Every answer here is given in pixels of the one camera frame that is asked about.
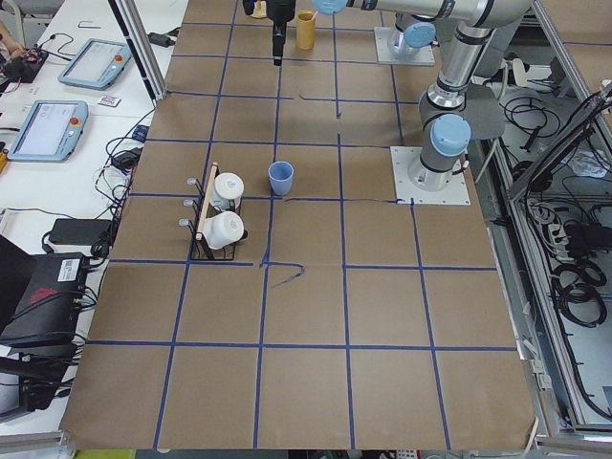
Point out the white mug upper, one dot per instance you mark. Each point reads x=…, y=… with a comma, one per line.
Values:
x=227, y=192

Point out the blue plastic cup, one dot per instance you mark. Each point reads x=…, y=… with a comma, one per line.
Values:
x=281, y=175

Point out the black computer box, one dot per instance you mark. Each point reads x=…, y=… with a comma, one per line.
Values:
x=39, y=295

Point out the teach pendant upper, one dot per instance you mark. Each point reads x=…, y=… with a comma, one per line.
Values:
x=97, y=65

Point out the teach pendant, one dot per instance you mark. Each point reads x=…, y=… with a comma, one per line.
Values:
x=50, y=132
x=97, y=65

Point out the black power adapter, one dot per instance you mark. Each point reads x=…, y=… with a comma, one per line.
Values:
x=79, y=232

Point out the aluminium frame post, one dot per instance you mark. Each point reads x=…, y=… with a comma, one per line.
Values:
x=132, y=29

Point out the teach pendant lower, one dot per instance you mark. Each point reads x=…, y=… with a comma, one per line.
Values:
x=50, y=132

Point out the black wire mug rack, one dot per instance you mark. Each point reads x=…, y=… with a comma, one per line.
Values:
x=203, y=209

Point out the white mug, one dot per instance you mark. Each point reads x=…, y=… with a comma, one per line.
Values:
x=227, y=192
x=224, y=229

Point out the yellow tall cup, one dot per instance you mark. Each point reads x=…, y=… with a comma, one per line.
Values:
x=305, y=30

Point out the white mug lower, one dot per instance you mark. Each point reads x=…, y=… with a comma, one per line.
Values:
x=224, y=229

